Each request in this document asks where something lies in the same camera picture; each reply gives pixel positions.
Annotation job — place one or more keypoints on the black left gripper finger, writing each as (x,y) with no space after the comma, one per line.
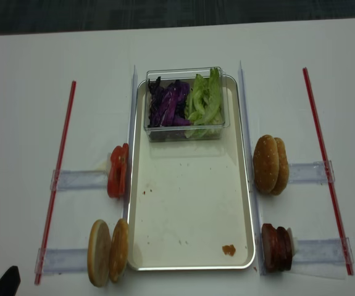
(10,281)

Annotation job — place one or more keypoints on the sesame bun top inner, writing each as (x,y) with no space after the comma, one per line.
(266,164)

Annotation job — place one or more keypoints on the brown meat patty inner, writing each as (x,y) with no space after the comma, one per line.
(271,247)

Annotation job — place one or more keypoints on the sesame bun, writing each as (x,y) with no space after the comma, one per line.
(266,164)
(283,173)

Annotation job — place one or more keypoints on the clear track right bun lane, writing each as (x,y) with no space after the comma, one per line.
(309,173)

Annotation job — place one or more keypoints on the right red rail strip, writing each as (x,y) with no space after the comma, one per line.
(336,209)

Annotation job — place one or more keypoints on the brown meat patty outer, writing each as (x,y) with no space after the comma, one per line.
(286,249)

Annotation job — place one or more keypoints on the purple cabbage leaves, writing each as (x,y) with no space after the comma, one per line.
(167,104)

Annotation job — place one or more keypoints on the left red rail strip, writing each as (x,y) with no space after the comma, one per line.
(42,251)

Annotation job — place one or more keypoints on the red tomato slice front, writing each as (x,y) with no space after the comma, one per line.
(117,159)

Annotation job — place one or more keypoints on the white metal tray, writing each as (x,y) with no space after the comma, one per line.
(190,198)

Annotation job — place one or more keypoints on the clear track left bun lane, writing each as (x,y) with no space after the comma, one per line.
(61,261)

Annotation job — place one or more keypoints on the bun bottom half browned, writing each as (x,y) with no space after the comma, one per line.
(119,250)

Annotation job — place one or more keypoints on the red tomato slice rear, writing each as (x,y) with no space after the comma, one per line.
(123,167)

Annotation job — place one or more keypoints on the red tomato slice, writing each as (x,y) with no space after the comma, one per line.
(123,167)
(117,159)

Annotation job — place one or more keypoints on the green lettuce leaves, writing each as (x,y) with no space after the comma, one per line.
(204,102)

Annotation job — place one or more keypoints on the clear plastic salad box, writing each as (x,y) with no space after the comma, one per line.
(183,133)

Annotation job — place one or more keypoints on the clear track patty lane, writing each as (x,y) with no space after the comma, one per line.
(324,251)

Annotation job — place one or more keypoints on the bun bottom half pale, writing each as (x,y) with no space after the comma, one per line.
(99,246)

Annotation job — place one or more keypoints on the clear track tomato lane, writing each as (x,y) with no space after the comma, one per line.
(67,180)

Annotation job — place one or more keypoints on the sesame bun top outer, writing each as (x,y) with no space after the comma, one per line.
(283,173)

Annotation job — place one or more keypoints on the brown sauce crumb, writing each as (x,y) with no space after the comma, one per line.
(229,250)

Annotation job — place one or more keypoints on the red rail strip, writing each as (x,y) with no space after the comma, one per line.
(42,251)
(336,209)

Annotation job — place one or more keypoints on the clear track bun lane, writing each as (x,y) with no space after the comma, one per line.
(309,173)
(61,261)

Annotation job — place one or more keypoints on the left clear long rail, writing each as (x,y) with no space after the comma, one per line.
(131,137)

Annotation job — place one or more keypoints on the brown meat patty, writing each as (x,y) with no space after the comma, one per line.
(271,247)
(286,249)

